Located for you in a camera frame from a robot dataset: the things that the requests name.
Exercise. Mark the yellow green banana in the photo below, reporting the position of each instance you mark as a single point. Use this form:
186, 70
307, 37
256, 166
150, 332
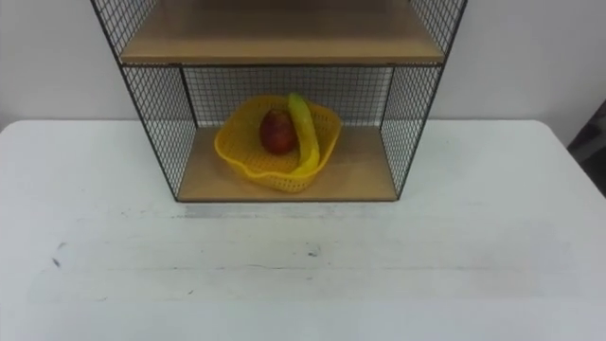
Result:
305, 132

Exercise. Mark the red apple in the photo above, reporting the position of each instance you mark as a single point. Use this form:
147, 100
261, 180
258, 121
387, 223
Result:
277, 132

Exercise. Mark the yellow perforated plastic basket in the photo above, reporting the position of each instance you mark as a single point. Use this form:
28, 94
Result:
246, 161

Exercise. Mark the white table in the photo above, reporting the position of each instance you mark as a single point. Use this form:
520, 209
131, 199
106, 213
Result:
303, 265

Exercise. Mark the dark object by wall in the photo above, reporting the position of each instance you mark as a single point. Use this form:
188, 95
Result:
592, 151

